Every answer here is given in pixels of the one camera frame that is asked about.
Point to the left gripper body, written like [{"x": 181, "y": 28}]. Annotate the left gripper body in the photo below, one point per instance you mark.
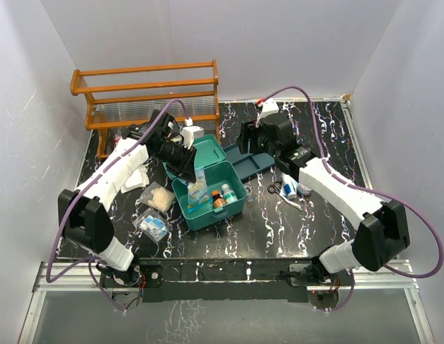
[{"x": 174, "y": 155}]

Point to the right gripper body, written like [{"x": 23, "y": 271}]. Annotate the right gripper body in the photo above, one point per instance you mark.
[{"x": 258, "y": 142}]

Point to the blue-white swab bag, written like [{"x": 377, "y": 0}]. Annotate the blue-white swab bag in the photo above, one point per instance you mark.
[{"x": 198, "y": 191}]

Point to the bag of cotton balls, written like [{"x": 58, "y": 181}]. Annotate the bag of cotton balls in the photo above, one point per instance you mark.
[{"x": 157, "y": 197}]

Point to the brown bottle orange cap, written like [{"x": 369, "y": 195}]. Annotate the brown bottle orange cap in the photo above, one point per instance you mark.
[{"x": 218, "y": 199}]

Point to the white bottle green label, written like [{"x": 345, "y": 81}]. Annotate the white bottle green label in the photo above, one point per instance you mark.
[{"x": 228, "y": 194}]

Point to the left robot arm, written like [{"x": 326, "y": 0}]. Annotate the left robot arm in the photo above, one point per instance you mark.
[{"x": 83, "y": 212}]

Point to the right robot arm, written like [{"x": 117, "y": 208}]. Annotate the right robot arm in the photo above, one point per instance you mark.
[{"x": 381, "y": 227}]

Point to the teal medicine kit box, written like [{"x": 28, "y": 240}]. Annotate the teal medicine kit box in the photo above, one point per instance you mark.
[{"x": 218, "y": 171}]

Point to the blue-grey divided tray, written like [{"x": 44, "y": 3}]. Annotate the blue-grey divided tray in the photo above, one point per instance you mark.
[{"x": 247, "y": 165}]

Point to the white gauze pad packet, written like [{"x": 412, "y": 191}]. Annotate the white gauze pad packet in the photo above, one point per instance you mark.
[{"x": 138, "y": 179}]

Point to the black scissors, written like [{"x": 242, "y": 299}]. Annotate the black scissors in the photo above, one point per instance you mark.
[{"x": 274, "y": 188}]

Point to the white-blue ointment tube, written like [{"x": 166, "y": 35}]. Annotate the white-blue ointment tube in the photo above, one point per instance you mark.
[{"x": 288, "y": 187}]

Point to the bag of blue-white packets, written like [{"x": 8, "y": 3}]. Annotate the bag of blue-white packets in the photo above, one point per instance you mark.
[{"x": 153, "y": 225}]

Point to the clear round container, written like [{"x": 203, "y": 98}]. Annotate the clear round container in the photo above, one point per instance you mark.
[{"x": 303, "y": 190}]

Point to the wooden orange shelf rack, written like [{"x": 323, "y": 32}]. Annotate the wooden orange shelf rack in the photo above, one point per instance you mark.
[{"x": 119, "y": 97}]

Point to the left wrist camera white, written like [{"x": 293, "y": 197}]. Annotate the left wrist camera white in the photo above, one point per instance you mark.
[{"x": 190, "y": 132}]

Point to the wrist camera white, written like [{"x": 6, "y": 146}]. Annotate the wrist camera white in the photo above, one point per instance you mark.
[
  {"x": 190, "y": 132},
  {"x": 267, "y": 107}
]

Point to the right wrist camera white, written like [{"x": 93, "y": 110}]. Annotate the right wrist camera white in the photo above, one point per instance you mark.
[{"x": 267, "y": 107}]

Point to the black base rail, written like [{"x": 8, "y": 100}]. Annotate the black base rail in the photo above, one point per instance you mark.
[{"x": 176, "y": 279}]

